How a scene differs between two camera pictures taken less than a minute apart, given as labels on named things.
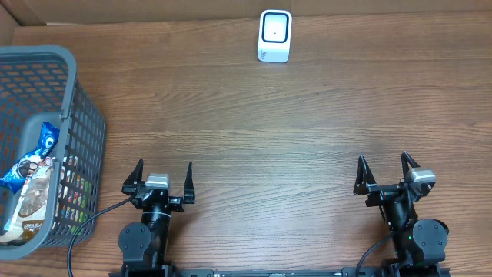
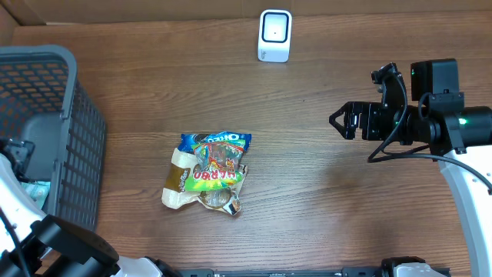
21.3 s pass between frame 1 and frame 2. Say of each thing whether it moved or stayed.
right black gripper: moved
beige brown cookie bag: moved
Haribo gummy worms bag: moved
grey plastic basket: stayed
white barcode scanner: stayed
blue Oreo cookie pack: moved
